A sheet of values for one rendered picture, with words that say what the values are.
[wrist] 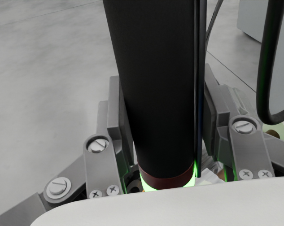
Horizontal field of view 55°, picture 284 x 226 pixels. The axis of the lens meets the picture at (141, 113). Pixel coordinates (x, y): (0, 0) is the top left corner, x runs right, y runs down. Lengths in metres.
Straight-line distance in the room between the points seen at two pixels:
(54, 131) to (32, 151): 0.25
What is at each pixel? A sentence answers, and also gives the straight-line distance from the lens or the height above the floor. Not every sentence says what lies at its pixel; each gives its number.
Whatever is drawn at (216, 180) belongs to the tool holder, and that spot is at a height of 1.36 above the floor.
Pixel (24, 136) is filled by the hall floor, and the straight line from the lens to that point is 2.54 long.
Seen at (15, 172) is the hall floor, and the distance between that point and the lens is 2.29.
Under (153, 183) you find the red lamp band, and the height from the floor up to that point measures 1.43.
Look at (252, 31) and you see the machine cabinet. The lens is 3.28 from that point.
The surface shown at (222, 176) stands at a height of 1.36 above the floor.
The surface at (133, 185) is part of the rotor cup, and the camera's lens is 0.40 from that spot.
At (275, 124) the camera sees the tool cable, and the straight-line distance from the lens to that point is 0.27.
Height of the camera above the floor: 1.56
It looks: 41 degrees down
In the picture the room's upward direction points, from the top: 10 degrees counter-clockwise
